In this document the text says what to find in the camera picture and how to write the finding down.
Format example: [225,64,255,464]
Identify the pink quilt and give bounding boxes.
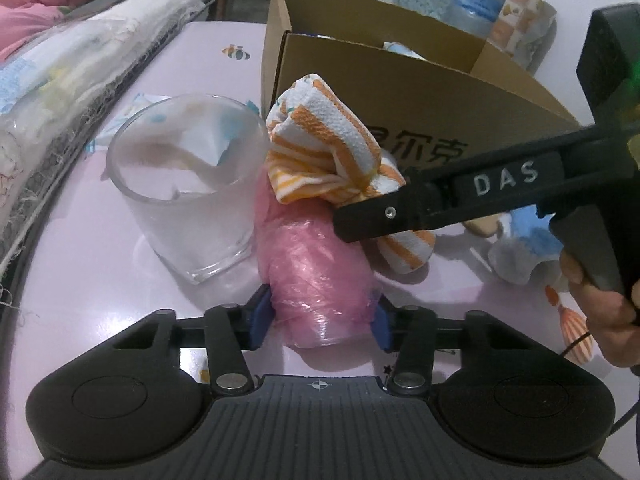
[0,0,121,61]

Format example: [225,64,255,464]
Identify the white tissue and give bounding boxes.
[120,102,251,196]

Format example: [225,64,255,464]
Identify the blue white wrapper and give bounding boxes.
[85,91,261,156]

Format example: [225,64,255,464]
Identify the person's right hand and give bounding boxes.
[559,250,640,368]

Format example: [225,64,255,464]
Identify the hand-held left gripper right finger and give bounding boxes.
[372,296,531,395]

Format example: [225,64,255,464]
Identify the orange striped towel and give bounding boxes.
[265,74,436,275]

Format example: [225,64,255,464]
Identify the white bedding in plastic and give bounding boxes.
[0,0,211,261]

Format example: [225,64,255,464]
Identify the cardboard box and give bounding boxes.
[261,0,596,186]

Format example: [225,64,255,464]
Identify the round wooden coaster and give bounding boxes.
[462,212,506,237]

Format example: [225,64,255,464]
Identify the clear water bottle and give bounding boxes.
[442,0,508,38]

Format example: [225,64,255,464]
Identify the pink plastic bag roll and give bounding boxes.
[255,175,383,348]

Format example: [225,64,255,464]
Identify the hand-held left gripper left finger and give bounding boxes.
[112,285,274,395]

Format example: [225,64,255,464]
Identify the checkered pouch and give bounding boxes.
[487,0,558,73]

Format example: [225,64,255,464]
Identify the clear glass cup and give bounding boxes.
[106,94,271,286]

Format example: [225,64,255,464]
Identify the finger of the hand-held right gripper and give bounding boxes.
[332,179,459,244]

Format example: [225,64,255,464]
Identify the black cable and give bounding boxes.
[560,330,640,433]

